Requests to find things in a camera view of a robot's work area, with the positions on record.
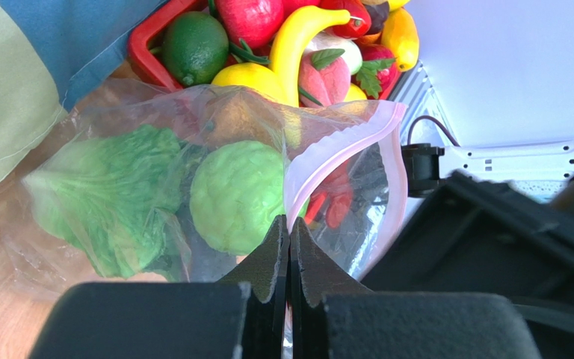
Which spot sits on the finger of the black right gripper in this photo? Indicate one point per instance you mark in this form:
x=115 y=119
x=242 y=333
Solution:
x=473 y=236

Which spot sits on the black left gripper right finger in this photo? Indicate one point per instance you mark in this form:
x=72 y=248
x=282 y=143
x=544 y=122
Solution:
x=335 y=316

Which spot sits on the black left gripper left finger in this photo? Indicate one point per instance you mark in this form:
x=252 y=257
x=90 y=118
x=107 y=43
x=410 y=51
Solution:
x=239 y=316

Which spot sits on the green toy custard apple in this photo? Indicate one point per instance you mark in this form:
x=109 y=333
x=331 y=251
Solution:
x=236 y=193

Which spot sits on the clear zip top bag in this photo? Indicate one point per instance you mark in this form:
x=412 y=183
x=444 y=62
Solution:
x=314 y=142

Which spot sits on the green toy lettuce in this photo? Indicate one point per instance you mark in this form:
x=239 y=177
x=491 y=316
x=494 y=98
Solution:
x=112 y=198

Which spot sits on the brown toy kiwi fruit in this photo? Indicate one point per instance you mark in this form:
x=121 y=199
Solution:
x=226 y=121

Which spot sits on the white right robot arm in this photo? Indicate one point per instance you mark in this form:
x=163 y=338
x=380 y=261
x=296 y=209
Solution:
x=540 y=172

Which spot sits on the red toy lobster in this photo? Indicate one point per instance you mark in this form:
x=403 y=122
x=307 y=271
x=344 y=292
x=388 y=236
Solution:
x=337 y=189

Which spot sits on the pink toy peach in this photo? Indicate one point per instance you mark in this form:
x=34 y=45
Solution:
x=329 y=85

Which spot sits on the yellow toy lemon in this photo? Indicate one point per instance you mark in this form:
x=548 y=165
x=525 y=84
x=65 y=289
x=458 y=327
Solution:
x=255 y=76

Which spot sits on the green toy lime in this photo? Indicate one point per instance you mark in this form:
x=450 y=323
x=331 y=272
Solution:
x=195 y=48

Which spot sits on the yellow toy banana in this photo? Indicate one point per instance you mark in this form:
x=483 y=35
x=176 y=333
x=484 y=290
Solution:
x=291 y=40

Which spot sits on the red plastic tray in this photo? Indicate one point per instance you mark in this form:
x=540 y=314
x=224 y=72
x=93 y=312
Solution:
x=146 y=41

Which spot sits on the red toy apple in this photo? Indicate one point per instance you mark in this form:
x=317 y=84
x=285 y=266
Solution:
x=254 y=21

